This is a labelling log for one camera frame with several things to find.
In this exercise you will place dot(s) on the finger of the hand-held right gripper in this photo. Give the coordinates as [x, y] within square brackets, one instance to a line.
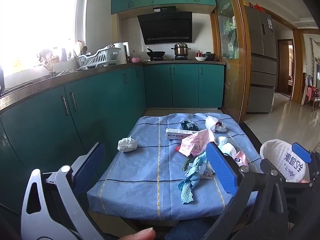
[302, 152]

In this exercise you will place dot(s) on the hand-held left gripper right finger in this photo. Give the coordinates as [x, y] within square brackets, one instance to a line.
[221, 166]

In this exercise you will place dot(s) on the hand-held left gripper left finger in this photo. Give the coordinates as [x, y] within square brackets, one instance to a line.
[88, 165]

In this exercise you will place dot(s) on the white printed wrapper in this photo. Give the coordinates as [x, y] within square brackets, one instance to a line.
[206, 174]

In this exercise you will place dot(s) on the pink tissue packet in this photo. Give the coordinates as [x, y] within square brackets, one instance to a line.
[240, 158]

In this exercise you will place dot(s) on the white printed trash bag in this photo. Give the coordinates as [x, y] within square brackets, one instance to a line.
[277, 155]

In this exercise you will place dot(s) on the pink torn paper bag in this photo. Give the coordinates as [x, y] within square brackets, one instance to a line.
[197, 142]

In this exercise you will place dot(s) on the blue cleaning cloth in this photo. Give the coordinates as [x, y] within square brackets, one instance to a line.
[186, 192]

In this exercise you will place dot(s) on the white tissue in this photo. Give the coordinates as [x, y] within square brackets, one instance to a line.
[127, 144]

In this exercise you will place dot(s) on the person's left hand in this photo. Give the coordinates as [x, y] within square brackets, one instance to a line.
[138, 234]

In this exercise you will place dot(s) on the white plastic bag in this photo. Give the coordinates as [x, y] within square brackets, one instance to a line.
[211, 122]

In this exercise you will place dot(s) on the red paper packet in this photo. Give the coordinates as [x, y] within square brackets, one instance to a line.
[178, 150]

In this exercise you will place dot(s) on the blue checked tablecloth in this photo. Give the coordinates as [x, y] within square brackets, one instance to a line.
[140, 175]

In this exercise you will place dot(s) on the white blue ointment box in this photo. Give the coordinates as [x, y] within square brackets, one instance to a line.
[180, 133]

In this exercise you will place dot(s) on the dark crumpled plastic bag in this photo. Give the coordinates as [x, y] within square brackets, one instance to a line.
[187, 125]

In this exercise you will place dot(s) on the wooden chair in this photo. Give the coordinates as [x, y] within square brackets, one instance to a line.
[313, 97]

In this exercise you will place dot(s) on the person's blue jeans leg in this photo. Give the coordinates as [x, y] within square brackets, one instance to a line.
[185, 231]

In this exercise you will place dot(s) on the grey refrigerator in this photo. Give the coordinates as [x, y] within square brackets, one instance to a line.
[260, 80]

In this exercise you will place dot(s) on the brown wooden doorway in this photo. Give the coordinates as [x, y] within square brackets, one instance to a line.
[297, 67]

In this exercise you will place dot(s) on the dark stone countertop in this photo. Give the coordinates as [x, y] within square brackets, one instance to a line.
[37, 86]

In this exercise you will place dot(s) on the white dish rack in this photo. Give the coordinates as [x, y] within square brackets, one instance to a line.
[100, 57]

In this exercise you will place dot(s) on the white bowl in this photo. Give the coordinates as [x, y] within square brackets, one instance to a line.
[200, 58]

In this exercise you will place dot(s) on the black clay pot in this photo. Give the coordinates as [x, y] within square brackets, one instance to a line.
[209, 56]

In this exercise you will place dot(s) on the wooden glass door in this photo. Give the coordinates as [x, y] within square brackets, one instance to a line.
[240, 55]

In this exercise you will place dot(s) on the white bottle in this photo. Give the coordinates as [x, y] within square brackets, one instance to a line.
[63, 55]

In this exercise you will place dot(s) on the brown rag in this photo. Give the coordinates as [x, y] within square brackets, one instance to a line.
[46, 58]

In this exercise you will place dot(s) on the red jar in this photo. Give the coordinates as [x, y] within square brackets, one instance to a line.
[198, 54]

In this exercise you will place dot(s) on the pink bowl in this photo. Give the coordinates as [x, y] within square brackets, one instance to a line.
[135, 60]

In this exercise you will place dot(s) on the white kitchen appliance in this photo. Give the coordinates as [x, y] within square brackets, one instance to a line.
[123, 52]

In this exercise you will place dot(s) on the steel cooking pot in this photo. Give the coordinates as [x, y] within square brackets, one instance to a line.
[181, 51]

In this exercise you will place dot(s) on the gas stove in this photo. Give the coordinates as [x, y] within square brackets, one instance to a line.
[160, 59]

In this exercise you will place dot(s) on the black wok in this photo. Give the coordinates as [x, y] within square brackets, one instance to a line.
[156, 54]

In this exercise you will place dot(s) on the black range hood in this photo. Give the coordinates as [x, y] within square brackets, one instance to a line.
[165, 27]

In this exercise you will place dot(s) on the bright window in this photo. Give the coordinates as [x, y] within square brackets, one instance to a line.
[37, 17]

